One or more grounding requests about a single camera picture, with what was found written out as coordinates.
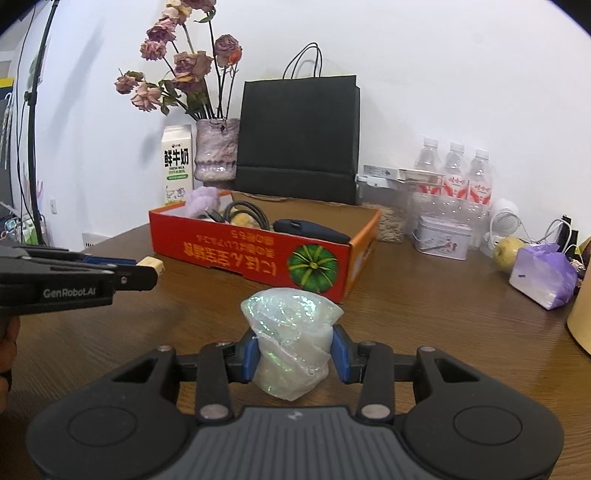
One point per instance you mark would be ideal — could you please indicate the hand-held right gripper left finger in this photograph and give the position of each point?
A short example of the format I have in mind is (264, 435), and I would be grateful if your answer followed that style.
(251, 360)

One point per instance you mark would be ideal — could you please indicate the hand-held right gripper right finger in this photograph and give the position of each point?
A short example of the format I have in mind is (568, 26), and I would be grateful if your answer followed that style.
(339, 355)

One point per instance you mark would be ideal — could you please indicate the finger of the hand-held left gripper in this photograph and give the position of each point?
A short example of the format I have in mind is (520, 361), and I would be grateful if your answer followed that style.
(136, 279)
(111, 261)

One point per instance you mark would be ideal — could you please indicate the small tan block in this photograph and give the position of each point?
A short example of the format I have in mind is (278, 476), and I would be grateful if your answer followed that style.
(152, 265)

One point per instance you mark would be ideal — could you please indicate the iridescent plastic bag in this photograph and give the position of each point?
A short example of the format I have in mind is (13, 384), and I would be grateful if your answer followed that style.
(291, 323)

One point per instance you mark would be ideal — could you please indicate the red cardboard box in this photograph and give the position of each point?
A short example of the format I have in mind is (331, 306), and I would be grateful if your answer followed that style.
(221, 249)

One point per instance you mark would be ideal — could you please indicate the purple fuzzy headband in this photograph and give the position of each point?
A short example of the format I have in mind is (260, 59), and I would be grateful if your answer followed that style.
(203, 201)

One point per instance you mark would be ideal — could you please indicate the white and yellow plush toy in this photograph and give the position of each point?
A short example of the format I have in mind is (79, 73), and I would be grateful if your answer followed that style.
(240, 217)

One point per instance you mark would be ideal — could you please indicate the navy blue pouch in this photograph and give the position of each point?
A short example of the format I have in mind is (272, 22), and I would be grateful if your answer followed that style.
(314, 230)

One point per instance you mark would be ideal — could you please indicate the person's left hand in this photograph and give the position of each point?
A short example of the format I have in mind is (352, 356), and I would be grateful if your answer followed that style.
(8, 346)

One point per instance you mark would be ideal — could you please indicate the white milk carton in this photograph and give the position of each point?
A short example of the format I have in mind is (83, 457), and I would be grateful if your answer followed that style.
(177, 161)

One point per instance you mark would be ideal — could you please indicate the clear container of oats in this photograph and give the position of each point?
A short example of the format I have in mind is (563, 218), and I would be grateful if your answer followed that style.
(390, 224)

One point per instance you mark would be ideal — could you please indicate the white printed tin box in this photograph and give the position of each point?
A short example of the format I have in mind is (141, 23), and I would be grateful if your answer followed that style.
(441, 242)

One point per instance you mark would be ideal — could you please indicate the purple glass vase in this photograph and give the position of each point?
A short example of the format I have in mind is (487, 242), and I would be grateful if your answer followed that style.
(214, 147)

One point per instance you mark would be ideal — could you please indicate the black studio light on stand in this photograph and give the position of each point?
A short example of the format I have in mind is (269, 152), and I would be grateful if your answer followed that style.
(30, 120)

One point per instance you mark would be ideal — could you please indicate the flat white carton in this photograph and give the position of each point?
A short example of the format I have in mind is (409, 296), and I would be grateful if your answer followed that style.
(383, 172)

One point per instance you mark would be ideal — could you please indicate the yellow pear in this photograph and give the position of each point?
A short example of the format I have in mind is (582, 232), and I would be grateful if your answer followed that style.
(508, 254)

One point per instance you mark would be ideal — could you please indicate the dried pink rose bouquet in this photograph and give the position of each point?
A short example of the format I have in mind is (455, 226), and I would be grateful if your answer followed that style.
(191, 64)

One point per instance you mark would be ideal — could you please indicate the small white fan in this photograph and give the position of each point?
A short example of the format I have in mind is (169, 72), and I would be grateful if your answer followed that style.
(505, 221)

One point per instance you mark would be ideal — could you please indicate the purple tissue pack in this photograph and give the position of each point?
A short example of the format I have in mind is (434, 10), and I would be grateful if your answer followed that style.
(545, 277)

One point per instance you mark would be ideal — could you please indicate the black paper bag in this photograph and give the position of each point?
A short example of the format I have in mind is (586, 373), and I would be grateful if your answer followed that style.
(298, 129)

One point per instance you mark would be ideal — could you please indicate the yellow thermos jug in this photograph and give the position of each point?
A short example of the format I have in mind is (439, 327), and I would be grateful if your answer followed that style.
(582, 323)

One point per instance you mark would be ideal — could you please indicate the black charger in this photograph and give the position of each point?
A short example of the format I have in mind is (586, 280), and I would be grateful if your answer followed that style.
(570, 235)

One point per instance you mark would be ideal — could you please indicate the white wall vent plate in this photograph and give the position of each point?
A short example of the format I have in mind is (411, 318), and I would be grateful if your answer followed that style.
(94, 242)

